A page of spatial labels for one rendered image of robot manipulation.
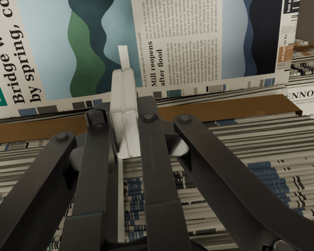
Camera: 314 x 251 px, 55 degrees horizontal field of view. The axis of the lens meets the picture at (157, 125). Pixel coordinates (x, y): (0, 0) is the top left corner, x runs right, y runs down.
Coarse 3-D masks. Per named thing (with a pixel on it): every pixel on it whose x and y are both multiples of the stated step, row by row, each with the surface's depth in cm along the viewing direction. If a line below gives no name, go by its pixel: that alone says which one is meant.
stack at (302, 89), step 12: (300, 60) 74; (312, 60) 73; (300, 72) 66; (312, 72) 66; (288, 84) 63; (300, 84) 62; (312, 84) 62; (288, 96) 62; (300, 96) 62; (312, 96) 63; (300, 108) 64; (312, 108) 64
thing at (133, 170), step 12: (132, 156) 26; (132, 168) 25; (132, 180) 24; (132, 192) 23; (132, 204) 22; (144, 204) 22; (132, 216) 21; (144, 216) 21; (132, 228) 20; (144, 228) 20; (132, 240) 20
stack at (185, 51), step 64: (0, 0) 28; (64, 0) 28; (128, 0) 29; (192, 0) 29; (256, 0) 30; (0, 64) 30; (64, 64) 31; (128, 64) 32; (192, 64) 32; (256, 64) 33
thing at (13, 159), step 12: (0, 144) 30; (12, 144) 30; (24, 144) 29; (36, 144) 29; (0, 156) 27; (12, 156) 27; (24, 156) 27; (36, 156) 27; (0, 168) 26; (12, 168) 26; (24, 168) 26; (0, 180) 24; (12, 180) 24; (0, 192) 23; (72, 204) 22; (60, 228) 20
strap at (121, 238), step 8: (120, 160) 25; (120, 168) 24; (120, 176) 23; (120, 184) 23; (120, 192) 22; (120, 200) 21; (120, 208) 21; (120, 216) 20; (120, 224) 19; (120, 232) 19; (120, 240) 18
